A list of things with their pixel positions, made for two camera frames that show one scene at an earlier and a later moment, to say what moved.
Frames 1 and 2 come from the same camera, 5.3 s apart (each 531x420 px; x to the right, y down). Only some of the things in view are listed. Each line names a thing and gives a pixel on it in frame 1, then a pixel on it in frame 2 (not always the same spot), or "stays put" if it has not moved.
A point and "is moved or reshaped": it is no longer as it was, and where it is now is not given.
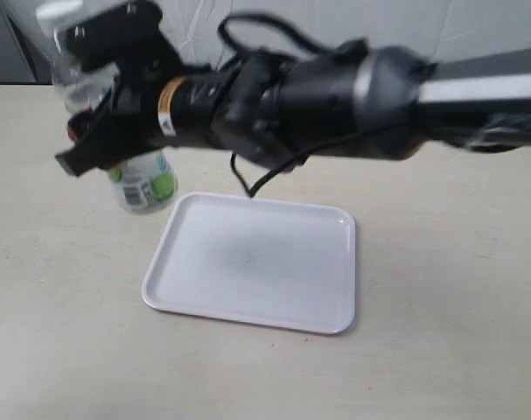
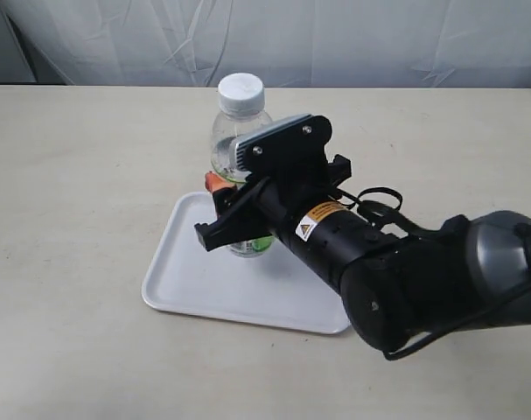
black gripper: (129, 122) -> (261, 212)
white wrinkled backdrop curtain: (19, 45) stays put
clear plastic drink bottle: (142, 186) is moved or reshaped
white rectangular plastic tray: (275, 263) stays put
